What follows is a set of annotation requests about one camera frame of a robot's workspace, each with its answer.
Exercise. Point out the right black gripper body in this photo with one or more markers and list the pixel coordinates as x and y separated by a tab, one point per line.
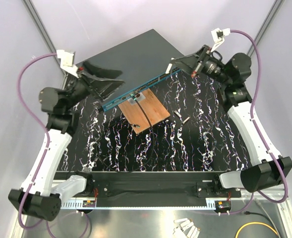
204	53

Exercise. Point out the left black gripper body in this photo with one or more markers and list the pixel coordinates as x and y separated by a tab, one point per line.
82	83

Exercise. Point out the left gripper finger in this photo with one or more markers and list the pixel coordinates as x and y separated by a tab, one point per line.
101	72
102	88

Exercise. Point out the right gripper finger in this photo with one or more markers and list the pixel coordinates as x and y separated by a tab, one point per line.
193	58
188	68

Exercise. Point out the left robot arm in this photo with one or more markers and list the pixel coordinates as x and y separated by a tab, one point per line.
36	196

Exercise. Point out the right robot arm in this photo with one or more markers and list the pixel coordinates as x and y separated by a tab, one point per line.
268	167

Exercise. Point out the wooden board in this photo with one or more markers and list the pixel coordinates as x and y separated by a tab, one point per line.
153	108

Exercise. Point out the pile of white modules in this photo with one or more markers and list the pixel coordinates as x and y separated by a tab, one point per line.
185	228

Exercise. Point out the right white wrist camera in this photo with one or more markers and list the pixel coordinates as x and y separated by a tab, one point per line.
218	37

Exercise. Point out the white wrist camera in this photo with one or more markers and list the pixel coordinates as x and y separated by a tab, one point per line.
218	37
67	62

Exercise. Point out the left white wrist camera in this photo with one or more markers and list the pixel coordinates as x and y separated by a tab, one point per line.
67	62

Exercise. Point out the dark teal network switch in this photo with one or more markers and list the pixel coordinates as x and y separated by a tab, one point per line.
143	61

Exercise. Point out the white slotted cable duct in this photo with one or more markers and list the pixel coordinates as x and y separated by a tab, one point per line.
79	204

